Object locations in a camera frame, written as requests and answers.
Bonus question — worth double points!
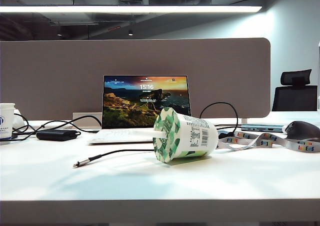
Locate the black mesh office chair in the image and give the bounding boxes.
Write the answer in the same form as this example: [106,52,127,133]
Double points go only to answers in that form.
[271,69,319,112]

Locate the long white ceiling light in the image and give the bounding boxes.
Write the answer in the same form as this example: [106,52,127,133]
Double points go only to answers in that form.
[0,5,263,14]

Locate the blue grey usb hub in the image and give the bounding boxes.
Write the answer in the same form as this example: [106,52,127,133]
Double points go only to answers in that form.
[241,123,286,133]

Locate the grey lanyard coloured letters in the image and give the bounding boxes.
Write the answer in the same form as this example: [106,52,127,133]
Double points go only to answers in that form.
[216,131,320,153]

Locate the white paper cup blue logo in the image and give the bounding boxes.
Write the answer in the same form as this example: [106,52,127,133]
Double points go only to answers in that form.
[0,102,16,142]

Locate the black power adapter cable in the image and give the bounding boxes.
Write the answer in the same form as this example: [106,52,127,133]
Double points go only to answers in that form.
[11,112,102,141]

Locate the grey fabric desk partition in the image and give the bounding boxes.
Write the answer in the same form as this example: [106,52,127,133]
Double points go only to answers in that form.
[0,37,272,121]

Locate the white cup green foil lid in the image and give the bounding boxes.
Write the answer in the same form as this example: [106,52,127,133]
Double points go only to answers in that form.
[152,106,219,165]

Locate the black charger cable silver plug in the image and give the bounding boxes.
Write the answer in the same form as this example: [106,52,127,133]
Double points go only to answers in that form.
[72,101,240,169]

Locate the white laptop landscape wallpaper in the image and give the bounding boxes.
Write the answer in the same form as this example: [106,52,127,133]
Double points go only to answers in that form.
[87,74,193,145]

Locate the white crumpled tissue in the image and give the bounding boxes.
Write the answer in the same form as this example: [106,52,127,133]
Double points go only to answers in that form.
[13,108,30,132]

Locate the black computer mouse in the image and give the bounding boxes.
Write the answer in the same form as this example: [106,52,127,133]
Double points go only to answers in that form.
[284,120,320,141]

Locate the black power adapter brick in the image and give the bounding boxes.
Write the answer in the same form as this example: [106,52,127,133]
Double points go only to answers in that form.
[36,129,82,142]

